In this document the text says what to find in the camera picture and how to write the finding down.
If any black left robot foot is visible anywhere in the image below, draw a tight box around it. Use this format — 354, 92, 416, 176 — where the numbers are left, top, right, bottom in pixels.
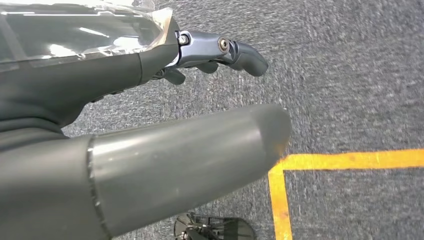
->
173, 212, 257, 240

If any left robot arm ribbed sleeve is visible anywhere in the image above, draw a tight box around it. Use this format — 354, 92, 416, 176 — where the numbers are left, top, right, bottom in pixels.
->
0, 118, 67, 153

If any yellow floor tape square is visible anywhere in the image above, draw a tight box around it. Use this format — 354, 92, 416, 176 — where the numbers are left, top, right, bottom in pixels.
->
267, 148, 424, 240

